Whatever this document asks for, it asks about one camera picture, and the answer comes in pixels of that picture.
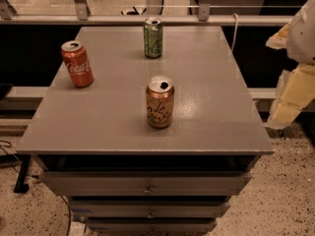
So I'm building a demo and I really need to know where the grey drawer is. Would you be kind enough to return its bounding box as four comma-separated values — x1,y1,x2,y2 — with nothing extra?
87,218,217,233
71,200,229,218
40,172,252,197

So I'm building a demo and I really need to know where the bottom grey drawer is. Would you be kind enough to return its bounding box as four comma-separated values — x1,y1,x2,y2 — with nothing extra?
87,218,217,233

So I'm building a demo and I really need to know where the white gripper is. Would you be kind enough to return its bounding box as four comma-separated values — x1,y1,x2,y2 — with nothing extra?
266,0,315,130

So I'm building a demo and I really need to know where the red Coca-Cola can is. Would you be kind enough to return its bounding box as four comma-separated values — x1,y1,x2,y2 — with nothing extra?
61,40,94,88

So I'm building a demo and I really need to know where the top grey drawer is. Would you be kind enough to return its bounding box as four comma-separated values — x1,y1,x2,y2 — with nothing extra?
40,172,252,197

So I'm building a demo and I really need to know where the black floor cable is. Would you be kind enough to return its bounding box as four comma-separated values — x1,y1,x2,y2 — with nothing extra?
0,140,22,175

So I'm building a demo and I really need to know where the black stand leg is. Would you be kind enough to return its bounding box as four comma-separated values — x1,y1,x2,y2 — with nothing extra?
14,154,31,194

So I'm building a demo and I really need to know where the middle grey drawer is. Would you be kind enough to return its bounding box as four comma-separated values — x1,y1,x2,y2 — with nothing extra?
71,200,229,218

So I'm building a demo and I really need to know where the metal railing frame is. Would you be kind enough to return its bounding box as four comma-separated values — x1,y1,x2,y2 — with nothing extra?
1,0,292,26

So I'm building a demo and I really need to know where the white cable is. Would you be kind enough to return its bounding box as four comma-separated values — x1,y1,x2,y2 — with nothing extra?
230,13,240,53

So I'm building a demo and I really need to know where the grey drawer cabinet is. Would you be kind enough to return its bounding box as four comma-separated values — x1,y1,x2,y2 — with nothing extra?
18,27,273,234

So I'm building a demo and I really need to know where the orange LaCroix can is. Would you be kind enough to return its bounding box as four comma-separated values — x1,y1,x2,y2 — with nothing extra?
146,76,174,129

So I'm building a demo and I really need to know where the green soda can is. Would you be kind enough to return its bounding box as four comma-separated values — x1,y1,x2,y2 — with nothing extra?
143,17,163,58

